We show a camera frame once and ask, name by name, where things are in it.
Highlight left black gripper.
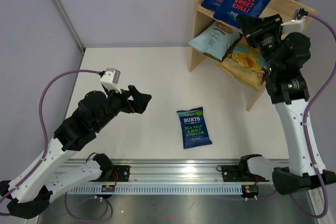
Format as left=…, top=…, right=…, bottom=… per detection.
left=94, top=84, right=151, bottom=131

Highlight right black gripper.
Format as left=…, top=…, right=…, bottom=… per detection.
left=236, top=15, right=285, bottom=76

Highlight light blue cassava chips bag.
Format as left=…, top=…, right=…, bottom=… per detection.
left=188, top=21, right=240, bottom=61

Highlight tan salt vinegar chips bag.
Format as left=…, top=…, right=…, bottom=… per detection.
left=216, top=37, right=266, bottom=90

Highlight blue sea salt vinegar bag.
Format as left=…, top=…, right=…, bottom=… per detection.
left=177, top=107, right=212, bottom=149

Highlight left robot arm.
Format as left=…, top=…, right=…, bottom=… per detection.
left=1, top=85, right=152, bottom=219

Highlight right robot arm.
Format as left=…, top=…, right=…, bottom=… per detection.
left=237, top=8, right=335, bottom=195

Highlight wooden two-tier shelf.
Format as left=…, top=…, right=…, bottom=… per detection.
left=188, top=0, right=320, bottom=112

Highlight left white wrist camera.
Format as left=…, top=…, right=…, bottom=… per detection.
left=100, top=68, right=122, bottom=93

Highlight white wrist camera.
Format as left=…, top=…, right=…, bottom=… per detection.
left=281, top=8, right=308, bottom=34
left=100, top=68, right=122, bottom=93

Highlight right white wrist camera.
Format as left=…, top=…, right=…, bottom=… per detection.
left=281, top=8, right=308, bottom=34

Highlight aluminium mounting rail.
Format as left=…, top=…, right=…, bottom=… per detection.
left=60, top=158, right=289, bottom=183

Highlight left black base bracket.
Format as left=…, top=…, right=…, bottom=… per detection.
left=103, top=165, right=131, bottom=183

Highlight black base bracket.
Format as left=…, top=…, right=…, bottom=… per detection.
left=216, top=165, right=248, bottom=182
left=103, top=165, right=131, bottom=183

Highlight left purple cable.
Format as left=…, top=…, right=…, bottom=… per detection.
left=0, top=69, right=113, bottom=221

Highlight white slotted cable duct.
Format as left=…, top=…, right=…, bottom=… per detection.
left=68, top=184, right=243, bottom=195

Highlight right black base bracket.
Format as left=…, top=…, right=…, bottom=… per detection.
left=216, top=165, right=248, bottom=182

